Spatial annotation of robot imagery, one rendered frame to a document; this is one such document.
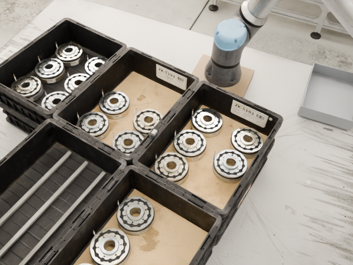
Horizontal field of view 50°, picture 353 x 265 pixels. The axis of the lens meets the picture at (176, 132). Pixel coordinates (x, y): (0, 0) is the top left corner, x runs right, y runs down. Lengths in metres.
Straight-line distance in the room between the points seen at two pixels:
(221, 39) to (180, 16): 1.74
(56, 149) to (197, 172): 0.45
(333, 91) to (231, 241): 0.79
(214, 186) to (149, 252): 0.27
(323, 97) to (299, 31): 1.60
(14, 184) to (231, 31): 0.90
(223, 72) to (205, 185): 0.54
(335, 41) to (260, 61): 1.51
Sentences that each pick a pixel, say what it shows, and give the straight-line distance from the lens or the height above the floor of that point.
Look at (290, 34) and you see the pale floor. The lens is 3.14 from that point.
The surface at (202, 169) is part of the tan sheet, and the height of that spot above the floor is 0.83.
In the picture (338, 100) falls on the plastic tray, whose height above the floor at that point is 0.72.
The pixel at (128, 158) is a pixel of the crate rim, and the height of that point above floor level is 0.93.
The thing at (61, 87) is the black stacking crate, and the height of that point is 0.83.
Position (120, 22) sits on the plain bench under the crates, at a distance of 1.91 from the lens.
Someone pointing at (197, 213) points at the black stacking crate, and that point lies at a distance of 1.03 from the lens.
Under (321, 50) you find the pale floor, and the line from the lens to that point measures 3.08.
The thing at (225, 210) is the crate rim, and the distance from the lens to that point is 1.01.
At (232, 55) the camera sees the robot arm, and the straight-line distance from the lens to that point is 1.47.
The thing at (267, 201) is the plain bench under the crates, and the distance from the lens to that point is 1.31.
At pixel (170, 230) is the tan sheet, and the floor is 0.83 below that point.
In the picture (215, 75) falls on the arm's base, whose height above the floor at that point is 0.77.
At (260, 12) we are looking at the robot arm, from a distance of 1.51.
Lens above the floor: 1.82
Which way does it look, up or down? 52 degrees down
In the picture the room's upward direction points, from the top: 3 degrees clockwise
